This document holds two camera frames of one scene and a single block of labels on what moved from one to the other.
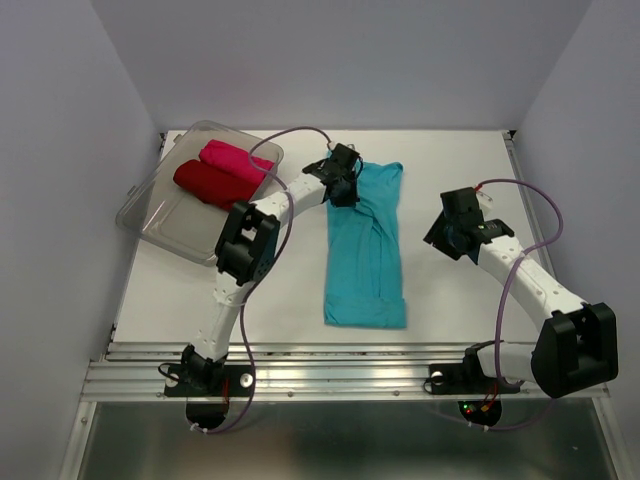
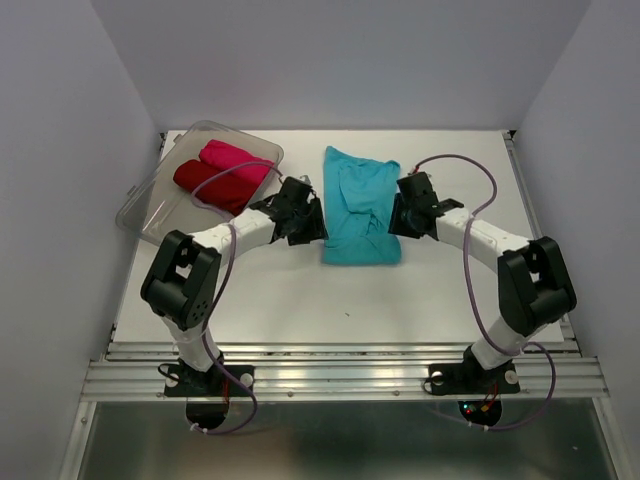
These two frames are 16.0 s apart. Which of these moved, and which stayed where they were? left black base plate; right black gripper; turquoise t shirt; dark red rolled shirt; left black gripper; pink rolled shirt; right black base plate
Moved: right black gripper; left black gripper; turquoise t shirt
Stayed: right black base plate; dark red rolled shirt; left black base plate; pink rolled shirt
